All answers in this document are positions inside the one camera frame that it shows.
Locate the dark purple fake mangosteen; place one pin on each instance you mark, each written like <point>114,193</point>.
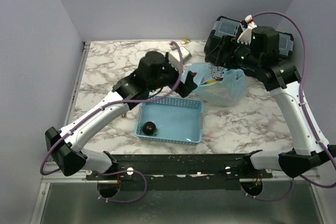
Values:
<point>149,128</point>

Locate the light blue plastic bag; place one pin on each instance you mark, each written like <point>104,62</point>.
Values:
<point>217,85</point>

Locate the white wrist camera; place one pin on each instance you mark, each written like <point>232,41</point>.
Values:
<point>174,56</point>
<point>247,26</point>

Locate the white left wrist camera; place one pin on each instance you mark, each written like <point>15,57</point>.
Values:
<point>174,56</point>

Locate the small yellow white tag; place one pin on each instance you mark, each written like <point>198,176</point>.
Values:
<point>185,41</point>

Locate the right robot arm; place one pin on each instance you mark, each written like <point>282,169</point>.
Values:
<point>282,80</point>

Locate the aluminium left side rail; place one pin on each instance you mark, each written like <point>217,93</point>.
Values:
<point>76,86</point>

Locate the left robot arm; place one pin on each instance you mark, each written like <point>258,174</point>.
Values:
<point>66,145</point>

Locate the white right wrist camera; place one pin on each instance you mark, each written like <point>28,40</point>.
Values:
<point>247,26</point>

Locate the light blue plastic basket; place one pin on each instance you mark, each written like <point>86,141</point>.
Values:
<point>178,120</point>

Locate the aluminium extrusion bar right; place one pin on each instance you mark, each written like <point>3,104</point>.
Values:
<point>311,174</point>

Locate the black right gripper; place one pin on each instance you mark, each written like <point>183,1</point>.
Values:
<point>226,43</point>

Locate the black front mounting rail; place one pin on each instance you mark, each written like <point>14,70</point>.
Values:
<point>191,171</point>

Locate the black plastic toolbox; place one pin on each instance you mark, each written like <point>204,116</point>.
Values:
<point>269,44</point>

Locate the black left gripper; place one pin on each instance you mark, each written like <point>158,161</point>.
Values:
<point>183,89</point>

